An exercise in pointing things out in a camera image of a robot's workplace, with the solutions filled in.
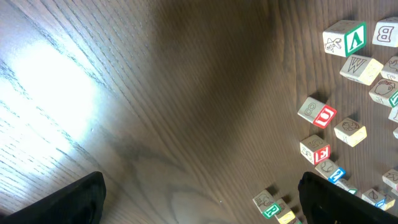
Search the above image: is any red E letter block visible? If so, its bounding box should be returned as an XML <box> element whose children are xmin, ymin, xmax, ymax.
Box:
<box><xmin>300</xmin><ymin>134</ymin><xmax>331</xmax><ymax>166</ymax></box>

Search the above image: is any blue L letter block right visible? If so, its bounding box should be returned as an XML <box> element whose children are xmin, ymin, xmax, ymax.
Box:
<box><xmin>361</xmin><ymin>189</ymin><xmax>386</xmax><ymax>208</ymax></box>

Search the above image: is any yellow block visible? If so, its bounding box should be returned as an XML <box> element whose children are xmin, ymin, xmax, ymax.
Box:
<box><xmin>275</xmin><ymin>198</ymin><xmax>296</xmax><ymax>224</ymax></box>
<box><xmin>372</xmin><ymin>17</ymin><xmax>397</xmax><ymax>47</ymax></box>
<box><xmin>340</xmin><ymin>54</ymin><xmax>383</xmax><ymax>86</ymax></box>
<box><xmin>334</xmin><ymin>118</ymin><xmax>367</xmax><ymax>147</ymax></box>
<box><xmin>379</xmin><ymin>190</ymin><xmax>396</xmax><ymax>211</ymax></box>

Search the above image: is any green 4 number block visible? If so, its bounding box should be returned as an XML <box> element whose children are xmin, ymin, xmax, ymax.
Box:
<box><xmin>335</xmin><ymin>179</ymin><xmax>358</xmax><ymax>195</ymax></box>

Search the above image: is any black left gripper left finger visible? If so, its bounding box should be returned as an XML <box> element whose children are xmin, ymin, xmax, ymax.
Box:
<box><xmin>1</xmin><ymin>171</ymin><xmax>106</xmax><ymax>224</ymax></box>

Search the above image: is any green N letter block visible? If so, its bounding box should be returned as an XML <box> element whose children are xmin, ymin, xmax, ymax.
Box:
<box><xmin>369</xmin><ymin>78</ymin><xmax>397</xmax><ymax>108</ymax></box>

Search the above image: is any blue P letter block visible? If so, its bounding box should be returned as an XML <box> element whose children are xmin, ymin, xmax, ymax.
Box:
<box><xmin>388</xmin><ymin>106</ymin><xmax>398</xmax><ymax>123</ymax></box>

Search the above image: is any green R letter block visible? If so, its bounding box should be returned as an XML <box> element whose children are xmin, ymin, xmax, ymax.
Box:
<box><xmin>252</xmin><ymin>190</ymin><xmax>281</xmax><ymax>219</ymax></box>

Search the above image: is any blue question mark block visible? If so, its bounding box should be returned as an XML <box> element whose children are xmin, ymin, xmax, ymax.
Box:
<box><xmin>315</xmin><ymin>159</ymin><xmax>346</xmax><ymax>184</ymax></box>

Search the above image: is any red U letter block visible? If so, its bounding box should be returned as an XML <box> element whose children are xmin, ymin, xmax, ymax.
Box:
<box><xmin>297</xmin><ymin>97</ymin><xmax>337</xmax><ymax>129</ymax></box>

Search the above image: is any green V letter block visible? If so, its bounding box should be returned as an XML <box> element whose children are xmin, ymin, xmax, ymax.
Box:
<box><xmin>323</xmin><ymin>20</ymin><xmax>367</xmax><ymax>57</ymax></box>

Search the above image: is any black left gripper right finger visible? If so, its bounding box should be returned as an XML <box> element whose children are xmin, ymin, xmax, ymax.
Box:
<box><xmin>298</xmin><ymin>172</ymin><xmax>397</xmax><ymax>224</ymax></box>

